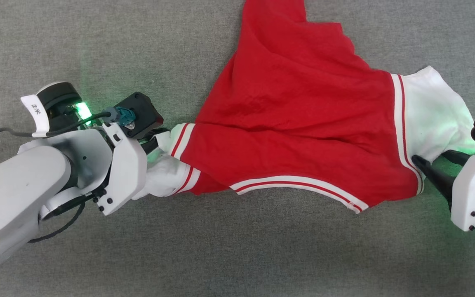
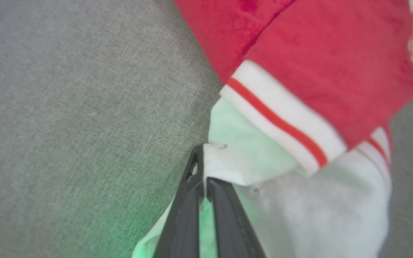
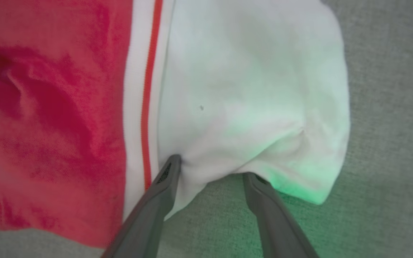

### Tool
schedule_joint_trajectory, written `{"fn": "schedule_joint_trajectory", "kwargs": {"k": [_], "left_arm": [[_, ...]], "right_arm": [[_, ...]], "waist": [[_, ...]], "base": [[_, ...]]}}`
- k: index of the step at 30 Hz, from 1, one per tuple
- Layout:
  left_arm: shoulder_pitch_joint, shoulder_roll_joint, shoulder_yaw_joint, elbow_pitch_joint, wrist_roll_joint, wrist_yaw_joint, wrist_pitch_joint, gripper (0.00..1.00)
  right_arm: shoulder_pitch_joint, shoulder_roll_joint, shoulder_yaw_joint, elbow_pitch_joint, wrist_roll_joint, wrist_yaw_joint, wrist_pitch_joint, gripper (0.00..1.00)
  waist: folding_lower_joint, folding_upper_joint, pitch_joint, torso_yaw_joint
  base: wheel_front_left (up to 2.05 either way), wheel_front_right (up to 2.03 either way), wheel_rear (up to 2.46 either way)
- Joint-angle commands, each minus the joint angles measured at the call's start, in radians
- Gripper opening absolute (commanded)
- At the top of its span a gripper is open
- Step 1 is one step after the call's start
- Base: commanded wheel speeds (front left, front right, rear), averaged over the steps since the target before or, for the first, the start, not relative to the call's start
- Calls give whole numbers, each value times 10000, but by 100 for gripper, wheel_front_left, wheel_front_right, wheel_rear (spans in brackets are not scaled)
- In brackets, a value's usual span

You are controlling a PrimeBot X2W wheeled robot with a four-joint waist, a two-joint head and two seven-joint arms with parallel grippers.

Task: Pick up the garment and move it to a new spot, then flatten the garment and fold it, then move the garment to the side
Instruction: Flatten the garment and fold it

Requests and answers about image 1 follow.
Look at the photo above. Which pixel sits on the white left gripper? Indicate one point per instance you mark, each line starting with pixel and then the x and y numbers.
pixel 128 173

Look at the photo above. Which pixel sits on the grey fabric sofa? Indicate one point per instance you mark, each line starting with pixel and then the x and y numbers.
pixel 237 255

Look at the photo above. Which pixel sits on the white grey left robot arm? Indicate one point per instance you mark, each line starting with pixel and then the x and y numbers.
pixel 15 194

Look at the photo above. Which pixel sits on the red and white garment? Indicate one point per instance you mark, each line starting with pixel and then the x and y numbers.
pixel 283 123

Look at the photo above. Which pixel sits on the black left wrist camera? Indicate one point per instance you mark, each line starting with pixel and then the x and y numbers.
pixel 140 111

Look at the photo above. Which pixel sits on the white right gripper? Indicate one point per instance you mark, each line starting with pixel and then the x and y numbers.
pixel 474 189

